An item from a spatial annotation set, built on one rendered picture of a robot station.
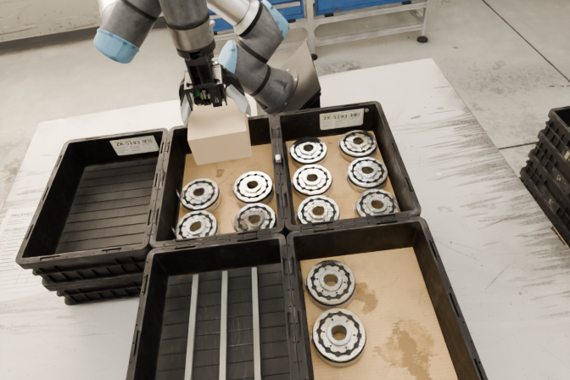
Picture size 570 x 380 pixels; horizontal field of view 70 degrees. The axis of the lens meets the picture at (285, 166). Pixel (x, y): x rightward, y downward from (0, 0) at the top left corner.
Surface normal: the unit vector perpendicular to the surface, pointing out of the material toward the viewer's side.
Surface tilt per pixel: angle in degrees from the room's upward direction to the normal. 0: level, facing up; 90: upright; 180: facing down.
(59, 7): 90
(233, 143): 90
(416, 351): 0
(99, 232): 0
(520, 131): 0
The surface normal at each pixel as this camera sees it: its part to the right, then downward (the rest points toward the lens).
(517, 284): -0.10, -0.68
